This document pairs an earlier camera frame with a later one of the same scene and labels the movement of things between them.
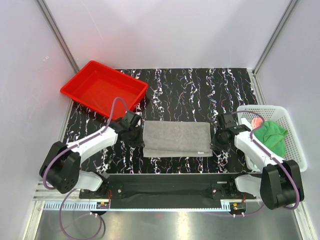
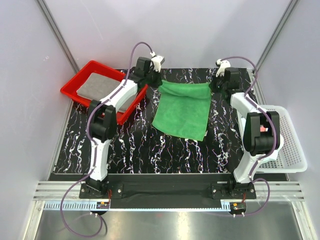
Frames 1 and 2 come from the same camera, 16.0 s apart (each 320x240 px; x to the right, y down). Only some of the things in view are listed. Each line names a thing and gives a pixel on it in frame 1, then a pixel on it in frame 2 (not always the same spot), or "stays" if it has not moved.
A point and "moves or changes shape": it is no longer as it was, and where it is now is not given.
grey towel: x=176 y=138 to x=98 y=86
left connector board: x=102 y=205 stays
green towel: x=273 y=136 moves or changes shape
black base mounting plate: x=175 y=191 stays
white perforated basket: x=278 y=114 stays
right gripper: x=214 y=143 to x=212 y=84
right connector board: x=237 y=207 stays
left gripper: x=139 y=142 to x=158 y=82
